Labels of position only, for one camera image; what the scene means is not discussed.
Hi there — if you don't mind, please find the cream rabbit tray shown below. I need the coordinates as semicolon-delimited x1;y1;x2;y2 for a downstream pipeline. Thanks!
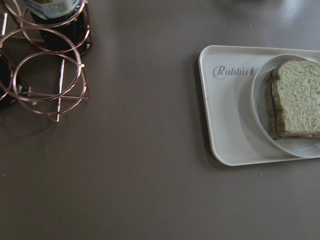
198;45;320;166

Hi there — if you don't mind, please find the copper wire bottle rack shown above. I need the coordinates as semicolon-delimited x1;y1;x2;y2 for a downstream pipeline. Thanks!
0;0;92;122

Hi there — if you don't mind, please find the white round plate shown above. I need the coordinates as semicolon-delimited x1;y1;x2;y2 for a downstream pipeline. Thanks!
250;54;320;159

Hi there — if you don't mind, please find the bread slice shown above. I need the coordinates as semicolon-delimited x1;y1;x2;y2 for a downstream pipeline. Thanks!
265;71;280;140
271;60;320;139

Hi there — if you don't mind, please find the tea bottle middle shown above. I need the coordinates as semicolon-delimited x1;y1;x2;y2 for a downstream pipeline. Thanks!
24;0;92;55

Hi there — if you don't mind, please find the tea bottle front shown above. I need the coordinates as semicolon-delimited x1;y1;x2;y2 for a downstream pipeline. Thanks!
0;52;29;110

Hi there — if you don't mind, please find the tea bottle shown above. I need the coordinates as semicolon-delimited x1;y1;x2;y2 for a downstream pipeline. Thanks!
24;0;92;55
0;52;29;110

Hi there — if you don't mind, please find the bread slice under egg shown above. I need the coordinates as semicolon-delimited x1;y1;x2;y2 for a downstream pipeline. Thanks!
265;71;280;140

